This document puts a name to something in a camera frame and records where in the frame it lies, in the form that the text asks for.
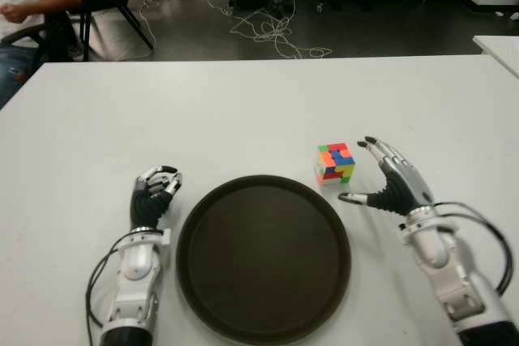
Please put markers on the small white floor object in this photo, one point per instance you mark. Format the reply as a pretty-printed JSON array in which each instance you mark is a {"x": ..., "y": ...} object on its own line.
[{"x": 514, "y": 15}]

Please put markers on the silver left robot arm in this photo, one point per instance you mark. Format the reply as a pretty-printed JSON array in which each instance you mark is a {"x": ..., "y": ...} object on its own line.
[{"x": 135, "y": 277}]

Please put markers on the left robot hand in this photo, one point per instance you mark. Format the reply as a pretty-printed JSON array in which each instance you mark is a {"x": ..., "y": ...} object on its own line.
[{"x": 148, "y": 208}]

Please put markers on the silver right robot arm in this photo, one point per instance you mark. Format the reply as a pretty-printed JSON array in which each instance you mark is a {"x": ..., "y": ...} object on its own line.
[{"x": 450, "y": 273}]

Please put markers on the white side table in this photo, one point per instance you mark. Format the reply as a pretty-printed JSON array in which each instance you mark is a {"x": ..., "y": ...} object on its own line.
[{"x": 500, "y": 52}]

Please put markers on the dark brown round tray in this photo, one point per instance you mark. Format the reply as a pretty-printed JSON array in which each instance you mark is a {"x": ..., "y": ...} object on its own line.
[{"x": 263, "y": 261}]

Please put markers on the multicoloured Rubik's cube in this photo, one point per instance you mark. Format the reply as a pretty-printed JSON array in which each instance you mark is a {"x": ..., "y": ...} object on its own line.
[{"x": 334, "y": 163}]

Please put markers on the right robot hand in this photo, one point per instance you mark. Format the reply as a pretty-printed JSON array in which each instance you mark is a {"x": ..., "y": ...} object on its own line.
[{"x": 399, "y": 186}]

